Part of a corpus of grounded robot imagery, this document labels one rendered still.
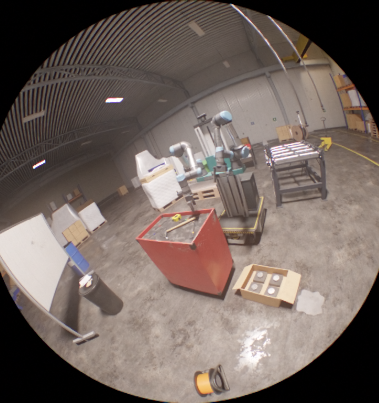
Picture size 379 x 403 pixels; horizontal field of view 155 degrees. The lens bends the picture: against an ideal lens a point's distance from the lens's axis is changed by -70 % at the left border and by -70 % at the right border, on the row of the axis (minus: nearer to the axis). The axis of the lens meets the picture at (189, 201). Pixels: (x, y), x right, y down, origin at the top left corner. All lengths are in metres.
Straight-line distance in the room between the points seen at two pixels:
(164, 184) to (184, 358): 4.46
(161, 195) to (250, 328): 4.28
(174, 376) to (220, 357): 0.48
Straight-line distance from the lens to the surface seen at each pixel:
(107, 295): 2.23
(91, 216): 8.20
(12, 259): 2.43
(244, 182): 2.04
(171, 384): 1.73
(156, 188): 4.60
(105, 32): 8.17
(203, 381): 1.29
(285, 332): 1.54
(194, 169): 1.27
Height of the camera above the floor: 1.51
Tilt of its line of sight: 20 degrees down
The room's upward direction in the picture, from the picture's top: 25 degrees counter-clockwise
